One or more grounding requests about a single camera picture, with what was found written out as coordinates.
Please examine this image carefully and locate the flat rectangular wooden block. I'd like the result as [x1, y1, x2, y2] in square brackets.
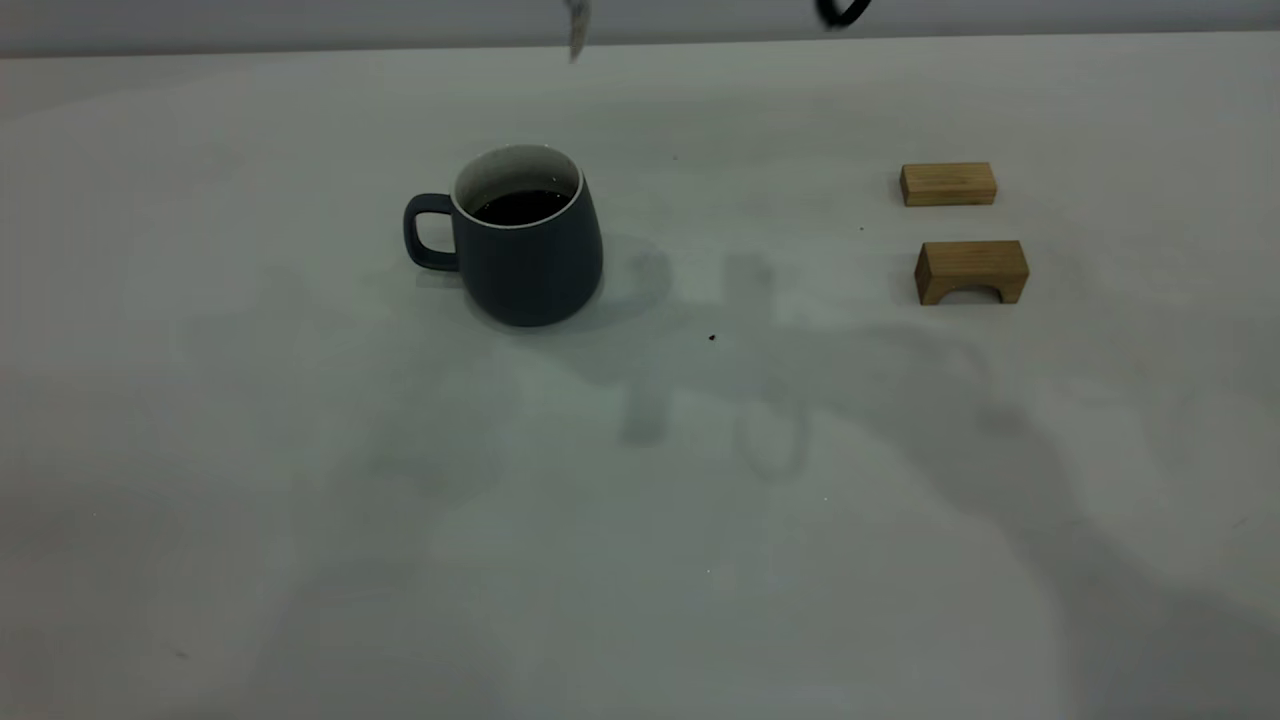
[899, 163, 998, 208]

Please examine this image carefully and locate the dark grey ceramic mug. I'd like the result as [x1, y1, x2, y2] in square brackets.
[403, 145, 605, 329]

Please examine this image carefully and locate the arched wooden block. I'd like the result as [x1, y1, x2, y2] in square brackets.
[914, 240, 1030, 307]

